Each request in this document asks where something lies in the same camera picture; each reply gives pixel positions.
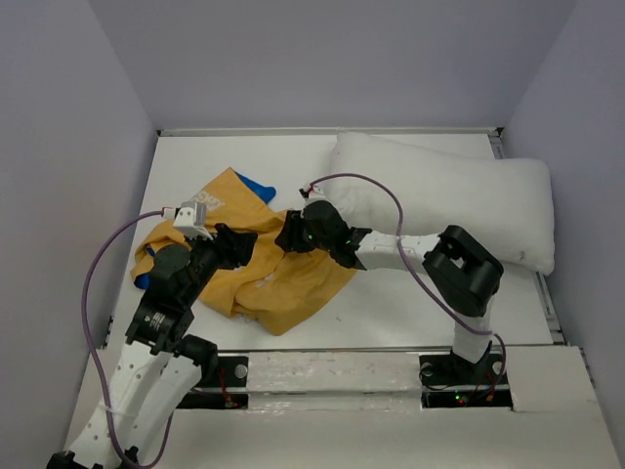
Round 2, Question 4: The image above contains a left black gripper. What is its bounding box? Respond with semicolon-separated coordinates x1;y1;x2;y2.
184;222;259;304

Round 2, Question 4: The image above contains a yellow blue pillowcase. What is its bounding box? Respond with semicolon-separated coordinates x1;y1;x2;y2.
130;166;359;337

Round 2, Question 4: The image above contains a white pillow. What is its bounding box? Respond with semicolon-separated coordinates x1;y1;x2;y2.
321;133;556;276

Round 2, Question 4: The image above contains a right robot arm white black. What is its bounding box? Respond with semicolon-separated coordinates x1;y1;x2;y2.
275;199;504;383

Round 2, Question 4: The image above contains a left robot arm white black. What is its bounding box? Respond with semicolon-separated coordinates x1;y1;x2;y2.
48;224;258;468

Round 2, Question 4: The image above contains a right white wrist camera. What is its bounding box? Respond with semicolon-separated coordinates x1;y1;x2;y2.
299;184;327;204

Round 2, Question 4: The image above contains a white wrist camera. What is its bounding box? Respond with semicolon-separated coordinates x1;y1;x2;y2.
162;200;213;240
299;184;327;204

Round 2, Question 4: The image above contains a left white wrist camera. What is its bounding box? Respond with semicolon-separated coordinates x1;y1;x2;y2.
162;200;213;240

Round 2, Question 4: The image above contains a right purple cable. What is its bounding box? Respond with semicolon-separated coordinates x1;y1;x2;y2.
310;172;507;392

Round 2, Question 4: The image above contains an aluminium frame rail back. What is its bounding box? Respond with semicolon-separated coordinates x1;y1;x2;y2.
157;127;504;137

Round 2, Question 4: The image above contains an aluminium frame rail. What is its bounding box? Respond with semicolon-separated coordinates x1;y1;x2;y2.
488;135;567;345
157;127;504;137

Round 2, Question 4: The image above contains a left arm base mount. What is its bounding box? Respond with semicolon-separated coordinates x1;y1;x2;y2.
177;355;249;410

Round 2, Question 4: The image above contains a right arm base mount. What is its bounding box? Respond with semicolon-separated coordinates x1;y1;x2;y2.
419;353;513;409

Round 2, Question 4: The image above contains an aluminium frame rail right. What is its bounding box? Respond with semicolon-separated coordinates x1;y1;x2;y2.
488;135;567;345

